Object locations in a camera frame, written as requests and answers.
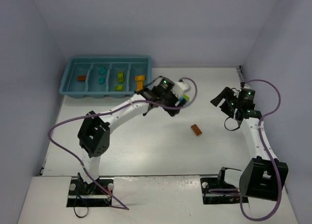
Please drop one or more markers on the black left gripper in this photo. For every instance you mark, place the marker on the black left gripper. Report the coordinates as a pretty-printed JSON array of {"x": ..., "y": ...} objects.
[{"x": 173, "y": 109}]

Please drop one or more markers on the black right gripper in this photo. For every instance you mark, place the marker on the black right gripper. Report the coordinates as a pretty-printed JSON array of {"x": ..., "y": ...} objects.
[{"x": 225, "y": 103}]

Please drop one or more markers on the cyan long lego brick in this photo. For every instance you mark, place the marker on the cyan long lego brick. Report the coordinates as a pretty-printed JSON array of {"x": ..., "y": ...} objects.
[{"x": 183, "y": 102}]

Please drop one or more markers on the yellow long lego brick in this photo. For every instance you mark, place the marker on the yellow long lego brick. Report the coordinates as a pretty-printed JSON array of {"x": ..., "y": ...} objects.
[{"x": 139, "y": 85}]

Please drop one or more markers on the small green lego brick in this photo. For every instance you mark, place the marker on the small green lego brick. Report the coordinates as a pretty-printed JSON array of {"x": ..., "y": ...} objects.
[{"x": 121, "y": 80}]

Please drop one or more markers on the green square lego brick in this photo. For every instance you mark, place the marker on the green square lego brick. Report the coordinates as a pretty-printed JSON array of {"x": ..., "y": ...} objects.
[{"x": 119, "y": 88}]

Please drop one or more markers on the cyan square lego brick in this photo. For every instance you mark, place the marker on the cyan square lego brick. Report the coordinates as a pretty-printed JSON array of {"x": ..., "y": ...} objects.
[{"x": 101, "y": 80}]

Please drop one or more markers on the orange lego brick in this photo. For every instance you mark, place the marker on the orange lego brick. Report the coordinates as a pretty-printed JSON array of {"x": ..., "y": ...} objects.
[{"x": 139, "y": 78}]

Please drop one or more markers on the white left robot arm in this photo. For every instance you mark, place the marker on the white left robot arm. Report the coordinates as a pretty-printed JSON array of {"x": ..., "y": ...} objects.
[{"x": 94, "y": 133}]

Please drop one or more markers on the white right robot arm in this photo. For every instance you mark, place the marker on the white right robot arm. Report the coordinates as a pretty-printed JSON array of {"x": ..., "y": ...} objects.
[{"x": 259, "y": 179}]

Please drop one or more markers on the brown long lego brick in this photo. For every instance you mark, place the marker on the brown long lego brick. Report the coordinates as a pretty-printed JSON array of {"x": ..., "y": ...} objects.
[{"x": 196, "y": 130}]

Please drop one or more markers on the teal compartment tray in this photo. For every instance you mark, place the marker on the teal compartment tray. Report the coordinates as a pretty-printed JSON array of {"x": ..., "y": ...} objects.
[{"x": 89, "y": 65}]

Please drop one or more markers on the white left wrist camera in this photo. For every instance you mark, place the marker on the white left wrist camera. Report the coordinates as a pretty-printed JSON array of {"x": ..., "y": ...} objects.
[{"x": 180, "y": 88}]

